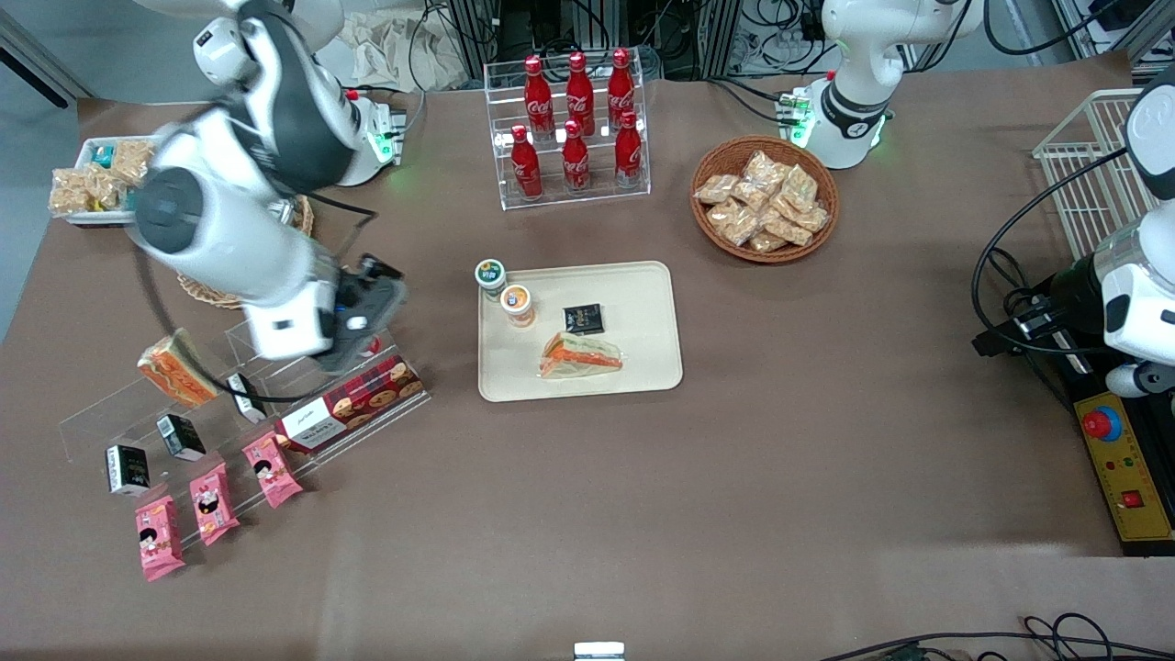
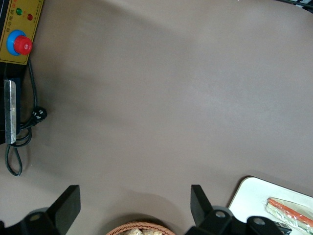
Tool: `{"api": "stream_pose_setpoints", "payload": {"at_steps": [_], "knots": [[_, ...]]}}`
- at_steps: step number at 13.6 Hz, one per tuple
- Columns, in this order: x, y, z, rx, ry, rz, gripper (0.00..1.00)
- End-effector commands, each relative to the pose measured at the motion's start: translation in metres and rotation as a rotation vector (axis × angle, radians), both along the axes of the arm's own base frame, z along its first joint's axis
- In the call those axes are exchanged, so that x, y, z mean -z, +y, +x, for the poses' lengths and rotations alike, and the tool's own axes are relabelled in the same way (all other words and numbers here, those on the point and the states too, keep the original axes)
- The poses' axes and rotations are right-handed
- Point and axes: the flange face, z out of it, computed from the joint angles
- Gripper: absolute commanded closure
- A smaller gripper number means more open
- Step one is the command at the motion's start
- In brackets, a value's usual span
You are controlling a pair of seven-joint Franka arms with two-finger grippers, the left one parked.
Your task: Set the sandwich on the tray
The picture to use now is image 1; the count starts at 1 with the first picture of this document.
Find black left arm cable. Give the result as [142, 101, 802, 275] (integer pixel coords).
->
[970, 146, 1133, 358]

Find oval wicker basket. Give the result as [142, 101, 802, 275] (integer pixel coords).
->
[175, 191, 316, 310]

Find black floor cables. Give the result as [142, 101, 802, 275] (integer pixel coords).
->
[816, 612, 1175, 661]

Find white rectangular bin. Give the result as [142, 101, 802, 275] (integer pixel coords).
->
[64, 135, 159, 228]

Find orange lid cup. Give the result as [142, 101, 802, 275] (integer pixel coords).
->
[498, 284, 539, 331]

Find clear acrylic bottle rack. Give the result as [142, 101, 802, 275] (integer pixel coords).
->
[483, 56, 653, 213]

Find beige plastic tray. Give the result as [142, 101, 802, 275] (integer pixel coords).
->
[477, 261, 684, 403]

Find red cola bottle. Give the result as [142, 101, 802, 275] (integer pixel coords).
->
[607, 48, 637, 130]
[613, 111, 645, 190]
[561, 119, 592, 195]
[523, 56, 556, 140]
[565, 51, 597, 138]
[509, 125, 544, 200]

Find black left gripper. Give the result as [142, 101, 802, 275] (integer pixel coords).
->
[972, 255, 1108, 358]

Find red plaid cookie box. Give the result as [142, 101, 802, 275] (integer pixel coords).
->
[274, 355, 427, 454]

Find yellow panel black control box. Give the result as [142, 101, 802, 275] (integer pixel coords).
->
[1069, 389, 1175, 557]

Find red emergency stop button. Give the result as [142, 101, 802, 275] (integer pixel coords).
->
[1080, 405, 1124, 443]

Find green lid cup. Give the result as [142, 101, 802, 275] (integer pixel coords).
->
[473, 258, 509, 303]

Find black power cable with plug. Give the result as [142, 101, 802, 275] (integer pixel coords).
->
[989, 245, 1048, 319]

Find white wire basket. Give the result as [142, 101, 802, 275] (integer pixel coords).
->
[1032, 88, 1160, 263]

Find clear acrylic stepped shelf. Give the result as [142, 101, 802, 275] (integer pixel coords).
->
[59, 317, 432, 554]

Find round wicker basket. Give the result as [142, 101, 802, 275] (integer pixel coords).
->
[689, 135, 841, 266]

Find pink snack packet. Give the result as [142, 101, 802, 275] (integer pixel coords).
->
[134, 495, 186, 583]
[188, 463, 241, 548]
[241, 431, 304, 510]

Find small black carton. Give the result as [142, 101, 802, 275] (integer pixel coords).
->
[155, 413, 207, 463]
[225, 371, 268, 424]
[105, 443, 151, 498]

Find black arm base cables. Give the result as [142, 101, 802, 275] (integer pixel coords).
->
[705, 76, 801, 127]

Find beige crumpled cloth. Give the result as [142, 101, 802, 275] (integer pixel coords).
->
[343, 10, 470, 94]

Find triangular sandwich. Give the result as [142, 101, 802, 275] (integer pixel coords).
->
[537, 330, 625, 381]
[137, 327, 219, 408]

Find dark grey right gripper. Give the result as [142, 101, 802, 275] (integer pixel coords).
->
[316, 256, 410, 374]

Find grey metal frame bar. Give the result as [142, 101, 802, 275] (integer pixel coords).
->
[0, 7, 98, 100]

